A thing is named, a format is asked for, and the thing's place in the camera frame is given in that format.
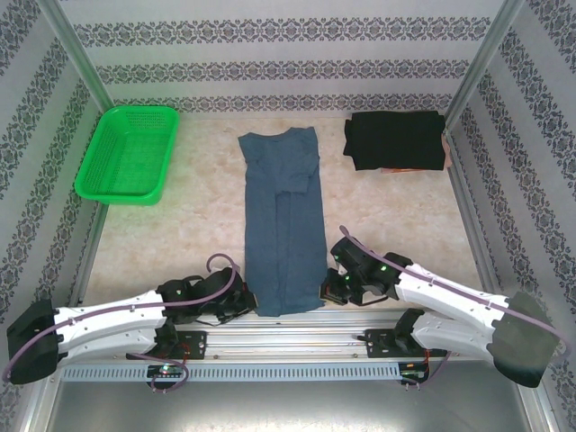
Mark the green plastic basket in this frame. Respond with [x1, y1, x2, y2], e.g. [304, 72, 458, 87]
[74, 105, 181, 207]

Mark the grey metal sheet panel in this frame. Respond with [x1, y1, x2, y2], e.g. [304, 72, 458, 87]
[26, 380, 554, 432]

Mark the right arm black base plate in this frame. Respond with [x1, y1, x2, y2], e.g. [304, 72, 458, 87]
[364, 328, 451, 360]

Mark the blue t-shirt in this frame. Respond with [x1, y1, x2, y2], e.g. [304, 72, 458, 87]
[237, 127, 329, 319]

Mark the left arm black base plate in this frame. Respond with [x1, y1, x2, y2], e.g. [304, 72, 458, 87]
[127, 330, 208, 361]

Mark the black folded t-shirt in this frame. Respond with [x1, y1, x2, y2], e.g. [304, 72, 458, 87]
[342, 111, 446, 172]

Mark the aluminium frame post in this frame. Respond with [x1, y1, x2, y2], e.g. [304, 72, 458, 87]
[443, 0, 527, 131]
[38, 0, 116, 113]

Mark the aluminium mounting rail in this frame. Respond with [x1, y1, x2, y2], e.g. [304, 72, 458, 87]
[42, 308, 455, 364]

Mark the slotted grey cable duct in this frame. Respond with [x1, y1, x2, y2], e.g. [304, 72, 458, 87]
[58, 362, 402, 383]

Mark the aluminium frame side rail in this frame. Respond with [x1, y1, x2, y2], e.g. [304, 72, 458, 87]
[444, 130, 496, 296]
[66, 204, 112, 310]

